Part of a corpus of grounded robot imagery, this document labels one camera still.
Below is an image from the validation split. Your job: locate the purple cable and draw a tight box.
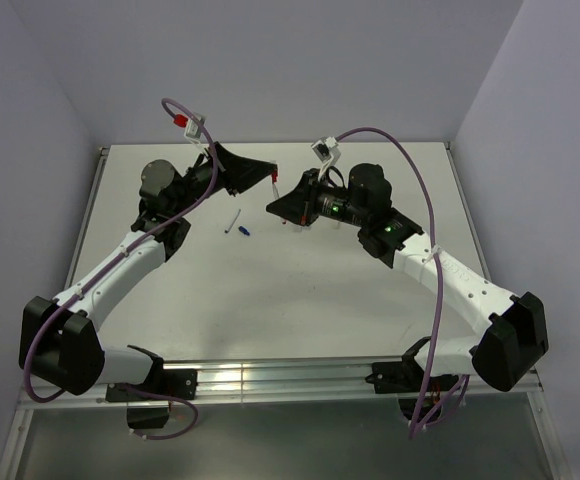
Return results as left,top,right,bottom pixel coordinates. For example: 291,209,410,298
22,98,224,441
334,127,471,441

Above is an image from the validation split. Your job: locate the thin white pen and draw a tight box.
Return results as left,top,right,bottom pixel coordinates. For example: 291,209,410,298
224,209,242,234

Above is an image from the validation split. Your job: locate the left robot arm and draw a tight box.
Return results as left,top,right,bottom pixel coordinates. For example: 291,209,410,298
19,142,278,403

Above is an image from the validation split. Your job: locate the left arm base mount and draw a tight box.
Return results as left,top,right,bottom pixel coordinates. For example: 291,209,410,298
105,368,198,431

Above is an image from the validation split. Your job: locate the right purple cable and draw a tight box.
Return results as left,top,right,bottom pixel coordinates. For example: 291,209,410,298
334,127,471,441

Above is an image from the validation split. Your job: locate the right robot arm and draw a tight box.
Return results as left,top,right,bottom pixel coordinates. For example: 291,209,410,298
266,163,549,393

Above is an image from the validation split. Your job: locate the aluminium rail frame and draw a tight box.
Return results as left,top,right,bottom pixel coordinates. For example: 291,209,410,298
0,141,569,480

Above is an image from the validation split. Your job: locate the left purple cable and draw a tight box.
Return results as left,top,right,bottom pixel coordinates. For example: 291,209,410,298
22,98,224,441

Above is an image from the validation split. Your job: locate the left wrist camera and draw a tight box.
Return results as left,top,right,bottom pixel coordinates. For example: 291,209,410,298
173,114,206,143

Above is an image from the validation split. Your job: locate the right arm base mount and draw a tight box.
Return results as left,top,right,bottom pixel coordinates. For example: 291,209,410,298
364,361,459,421

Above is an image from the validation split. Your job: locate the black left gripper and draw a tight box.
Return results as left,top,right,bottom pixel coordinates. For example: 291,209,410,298
171,142,276,216

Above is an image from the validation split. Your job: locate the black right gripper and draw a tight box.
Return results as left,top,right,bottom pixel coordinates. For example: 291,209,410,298
267,168,369,228

